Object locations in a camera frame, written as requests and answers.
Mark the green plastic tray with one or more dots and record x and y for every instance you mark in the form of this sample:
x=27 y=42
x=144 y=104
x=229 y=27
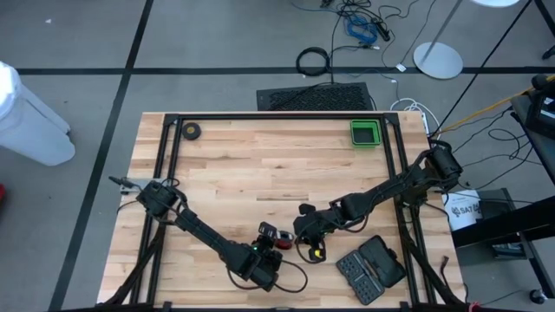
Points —
x=365 y=135

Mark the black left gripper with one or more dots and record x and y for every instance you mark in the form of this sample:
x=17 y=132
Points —
x=266 y=249

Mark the black power strip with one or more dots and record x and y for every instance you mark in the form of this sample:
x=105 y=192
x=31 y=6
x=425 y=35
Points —
x=381 y=29

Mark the black floor mat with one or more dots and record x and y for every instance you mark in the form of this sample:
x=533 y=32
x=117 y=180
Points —
x=316 y=97

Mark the black desk frame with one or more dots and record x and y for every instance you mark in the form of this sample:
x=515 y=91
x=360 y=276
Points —
x=498 y=227

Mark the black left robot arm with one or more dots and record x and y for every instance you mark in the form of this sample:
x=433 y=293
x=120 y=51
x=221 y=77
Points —
x=204 y=234

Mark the black screwdriver bit case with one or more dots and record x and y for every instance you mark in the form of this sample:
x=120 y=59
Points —
x=368 y=271

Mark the black equipment cart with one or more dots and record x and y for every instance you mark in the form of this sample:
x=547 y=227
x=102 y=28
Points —
x=542 y=112

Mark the black tape roll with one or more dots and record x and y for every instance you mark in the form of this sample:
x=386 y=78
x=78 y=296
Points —
x=185 y=132

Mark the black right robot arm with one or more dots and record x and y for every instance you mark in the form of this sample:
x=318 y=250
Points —
x=390 y=190

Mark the black control box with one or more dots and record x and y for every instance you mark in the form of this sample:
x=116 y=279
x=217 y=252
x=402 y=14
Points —
x=496 y=203

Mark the white plastic bin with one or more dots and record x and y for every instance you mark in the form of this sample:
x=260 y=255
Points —
x=30 y=130

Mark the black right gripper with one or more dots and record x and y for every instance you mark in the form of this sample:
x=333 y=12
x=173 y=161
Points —
x=315 y=225

